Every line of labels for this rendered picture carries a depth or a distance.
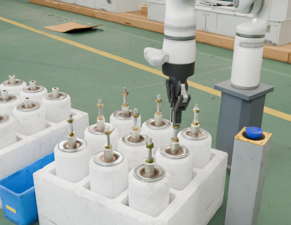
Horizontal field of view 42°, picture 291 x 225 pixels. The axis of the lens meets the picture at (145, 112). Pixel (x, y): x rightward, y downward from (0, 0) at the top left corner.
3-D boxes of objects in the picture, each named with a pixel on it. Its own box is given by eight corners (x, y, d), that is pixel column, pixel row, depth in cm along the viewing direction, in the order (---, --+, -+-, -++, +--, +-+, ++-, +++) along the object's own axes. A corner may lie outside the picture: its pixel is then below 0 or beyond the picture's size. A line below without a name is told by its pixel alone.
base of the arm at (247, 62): (240, 79, 133) (246, 31, 126) (263, 85, 127) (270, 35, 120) (224, 85, 127) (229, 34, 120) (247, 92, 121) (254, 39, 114)
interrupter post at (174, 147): (179, 150, 96) (179, 139, 95) (179, 155, 94) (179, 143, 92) (170, 150, 96) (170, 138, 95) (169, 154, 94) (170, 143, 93)
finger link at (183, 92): (177, 81, 84) (174, 85, 86) (181, 99, 82) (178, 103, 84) (187, 80, 84) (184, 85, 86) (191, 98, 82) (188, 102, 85)
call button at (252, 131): (247, 131, 92) (248, 124, 91) (263, 136, 90) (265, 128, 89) (242, 138, 89) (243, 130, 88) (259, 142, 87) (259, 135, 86)
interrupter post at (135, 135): (133, 137, 102) (133, 127, 101) (141, 139, 101) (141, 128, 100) (129, 141, 100) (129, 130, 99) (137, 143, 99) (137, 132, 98)
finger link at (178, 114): (174, 102, 89) (173, 122, 91) (178, 106, 86) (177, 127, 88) (180, 102, 89) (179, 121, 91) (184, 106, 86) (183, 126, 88)
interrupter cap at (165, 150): (188, 146, 98) (189, 143, 98) (190, 160, 91) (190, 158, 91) (160, 144, 99) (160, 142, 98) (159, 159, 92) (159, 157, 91)
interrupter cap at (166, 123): (154, 117, 115) (154, 115, 114) (175, 123, 111) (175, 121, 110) (140, 126, 109) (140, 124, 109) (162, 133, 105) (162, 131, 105)
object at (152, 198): (129, 222, 97) (129, 161, 90) (166, 222, 97) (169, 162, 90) (128, 248, 88) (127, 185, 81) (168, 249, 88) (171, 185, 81)
